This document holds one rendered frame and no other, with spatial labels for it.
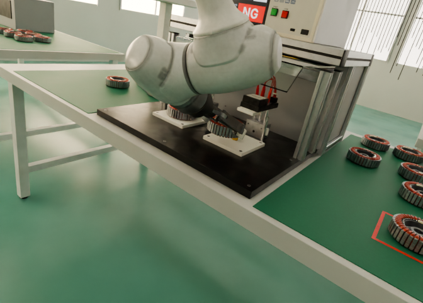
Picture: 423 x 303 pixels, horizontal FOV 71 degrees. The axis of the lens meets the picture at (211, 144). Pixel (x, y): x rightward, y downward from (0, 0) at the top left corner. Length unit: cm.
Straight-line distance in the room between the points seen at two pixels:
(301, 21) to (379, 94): 634
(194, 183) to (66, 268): 94
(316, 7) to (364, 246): 66
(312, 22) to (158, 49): 56
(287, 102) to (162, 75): 67
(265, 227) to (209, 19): 44
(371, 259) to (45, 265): 132
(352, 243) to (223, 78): 44
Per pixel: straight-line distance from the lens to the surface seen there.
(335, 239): 71
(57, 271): 157
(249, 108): 98
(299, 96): 113
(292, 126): 115
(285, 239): 68
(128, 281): 150
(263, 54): 51
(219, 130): 85
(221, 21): 52
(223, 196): 72
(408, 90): 723
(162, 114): 108
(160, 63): 56
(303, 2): 101
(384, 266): 71
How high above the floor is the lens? 113
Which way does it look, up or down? 22 degrees down
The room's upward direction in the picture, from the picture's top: 11 degrees clockwise
